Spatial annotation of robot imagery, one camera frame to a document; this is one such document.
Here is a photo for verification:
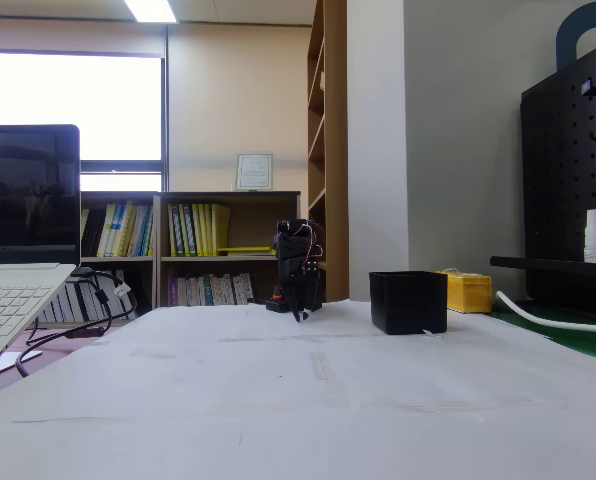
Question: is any black square container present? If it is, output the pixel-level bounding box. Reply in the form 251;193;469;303
368;270;449;336

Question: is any yellow cardboard box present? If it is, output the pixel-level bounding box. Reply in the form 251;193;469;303
434;268;493;315

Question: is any wide low wooden bookshelf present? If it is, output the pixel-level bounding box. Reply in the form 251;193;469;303
155;190;302;309

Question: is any white paper sheet cover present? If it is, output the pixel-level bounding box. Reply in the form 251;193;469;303
0;298;596;480

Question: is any framed certificate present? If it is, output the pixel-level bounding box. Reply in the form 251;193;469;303
235;153;274;193

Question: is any tall wooden bookshelf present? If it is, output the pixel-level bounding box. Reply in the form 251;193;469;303
306;0;350;304

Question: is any narrow low wooden bookshelf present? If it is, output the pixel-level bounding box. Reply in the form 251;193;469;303
80;191;160;326

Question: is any black pegboard shelf bar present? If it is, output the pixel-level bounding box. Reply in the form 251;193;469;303
489;255;596;281

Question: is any green desk mat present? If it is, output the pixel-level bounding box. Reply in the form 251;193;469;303
482;307;596;365

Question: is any black pegboard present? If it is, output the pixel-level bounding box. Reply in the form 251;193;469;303
520;34;596;307

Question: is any window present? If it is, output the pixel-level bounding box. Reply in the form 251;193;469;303
0;48;170;194

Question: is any silver laptop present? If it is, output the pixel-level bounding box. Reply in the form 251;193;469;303
0;123;82;382

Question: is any white dropper bottle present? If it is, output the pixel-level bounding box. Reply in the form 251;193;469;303
582;208;596;265

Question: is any white card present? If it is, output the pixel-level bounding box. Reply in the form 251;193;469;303
0;349;44;377

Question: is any ceiling light panel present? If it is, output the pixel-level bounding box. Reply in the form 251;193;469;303
122;0;179;24

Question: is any dark blue arch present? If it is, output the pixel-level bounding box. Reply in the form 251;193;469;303
555;0;596;72

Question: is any black cable with white plug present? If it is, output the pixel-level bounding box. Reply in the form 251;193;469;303
70;268;140;322

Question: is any black looped cable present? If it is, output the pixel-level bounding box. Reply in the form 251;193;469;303
15;279;114;379

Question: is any white power cable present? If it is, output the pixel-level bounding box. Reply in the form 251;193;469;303
495;289;596;339

